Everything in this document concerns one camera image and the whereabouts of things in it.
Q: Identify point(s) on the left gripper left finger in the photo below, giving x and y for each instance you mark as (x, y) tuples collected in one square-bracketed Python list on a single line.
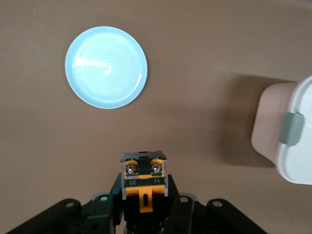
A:
[(73, 219)]

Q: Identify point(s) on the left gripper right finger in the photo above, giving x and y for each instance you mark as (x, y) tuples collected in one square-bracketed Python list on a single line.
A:
[(195, 219)]

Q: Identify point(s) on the orange and black switch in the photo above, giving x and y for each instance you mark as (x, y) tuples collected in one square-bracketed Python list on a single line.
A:
[(143, 192)]

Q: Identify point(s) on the white lidded storage box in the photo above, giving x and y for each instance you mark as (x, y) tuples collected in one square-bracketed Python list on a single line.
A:
[(268, 117)]

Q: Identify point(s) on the brown table cover sheet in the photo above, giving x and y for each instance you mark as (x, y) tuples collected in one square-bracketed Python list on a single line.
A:
[(170, 97)]

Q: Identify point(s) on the light blue round plate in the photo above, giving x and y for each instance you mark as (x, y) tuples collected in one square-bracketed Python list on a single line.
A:
[(104, 68)]

